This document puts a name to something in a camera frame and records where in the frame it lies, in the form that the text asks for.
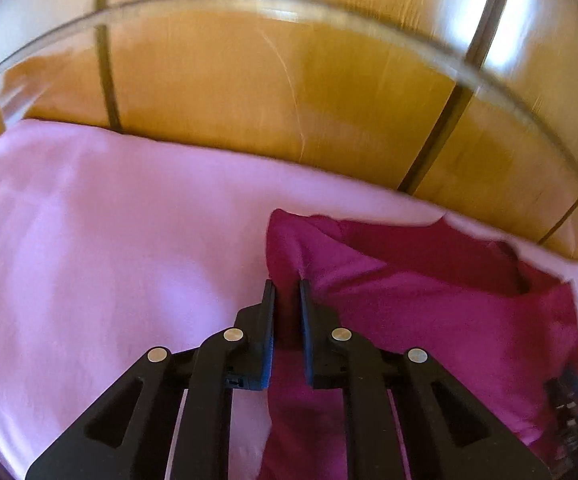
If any maroon garment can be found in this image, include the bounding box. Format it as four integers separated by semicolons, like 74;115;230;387
258;208;578;480

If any wooden wardrobe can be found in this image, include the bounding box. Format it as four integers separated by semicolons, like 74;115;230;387
0;0;578;267

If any pink bed sheet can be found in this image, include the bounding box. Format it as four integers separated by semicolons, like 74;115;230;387
0;119;578;480

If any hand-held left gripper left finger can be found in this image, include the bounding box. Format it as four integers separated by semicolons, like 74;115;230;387
25;280;276;480

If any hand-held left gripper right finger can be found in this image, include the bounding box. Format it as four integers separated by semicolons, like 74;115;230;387
299;280;552;480

